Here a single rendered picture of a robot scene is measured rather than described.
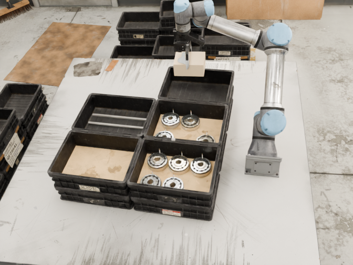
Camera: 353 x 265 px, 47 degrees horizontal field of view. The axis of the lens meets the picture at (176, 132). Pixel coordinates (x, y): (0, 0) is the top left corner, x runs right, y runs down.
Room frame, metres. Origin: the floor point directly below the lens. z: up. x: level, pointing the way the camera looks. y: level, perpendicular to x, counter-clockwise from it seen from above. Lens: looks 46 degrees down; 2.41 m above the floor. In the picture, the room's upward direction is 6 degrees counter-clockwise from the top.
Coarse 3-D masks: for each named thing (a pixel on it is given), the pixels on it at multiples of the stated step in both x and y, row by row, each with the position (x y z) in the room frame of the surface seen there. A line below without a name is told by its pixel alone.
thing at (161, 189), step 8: (184, 144) 1.36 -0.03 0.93; (192, 144) 1.35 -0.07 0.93; (200, 144) 1.35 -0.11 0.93; (208, 144) 1.34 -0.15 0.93; (216, 152) 1.28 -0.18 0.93; (136, 160) 1.29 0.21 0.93; (216, 160) 1.23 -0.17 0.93; (216, 168) 1.19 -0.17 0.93; (128, 176) 1.19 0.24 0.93; (128, 184) 1.15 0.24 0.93; (136, 184) 1.14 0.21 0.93; (144, 184) 1.14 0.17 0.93; (168, 192) 1.10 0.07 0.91; (176, 192) 1.08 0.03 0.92; (184, 192) 1.07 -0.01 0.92; (192, 192) 1.06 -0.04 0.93; (200, 192) 1.06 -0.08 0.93; (208, 192) 1.05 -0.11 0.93
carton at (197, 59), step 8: (176, 56) 1.83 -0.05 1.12; (192, 56) 1.81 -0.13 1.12; (200, 56) 1.81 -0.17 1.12; (176, 64) 1.76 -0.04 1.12; (184, 64) 1.75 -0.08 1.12; (192, 64) 1.74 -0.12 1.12; (200, 64) 1.74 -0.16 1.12; (176, 72) 1.76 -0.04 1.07; (184, 72) 1.75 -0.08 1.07; (192, 72) 1.74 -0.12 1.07; (200, 72) 1.73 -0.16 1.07
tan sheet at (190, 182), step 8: (144, 160) 1.37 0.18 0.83; (168, 160) 1.35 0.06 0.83; (144, 168) 1.31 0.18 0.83; (168, 168) 1.30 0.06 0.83; (160, 176) 1.25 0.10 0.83; (168, 176) 1.25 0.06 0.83; (176, 176) 1.24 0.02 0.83; (184, 176) 1.24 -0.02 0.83; (192, 176) 1.23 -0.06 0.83; (208, 176) 1.22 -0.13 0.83; (184, 184) 1.19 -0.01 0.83; (192, 184) 1.19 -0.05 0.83; (200, 184) 1.18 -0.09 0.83; (208, 184) 1.18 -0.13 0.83
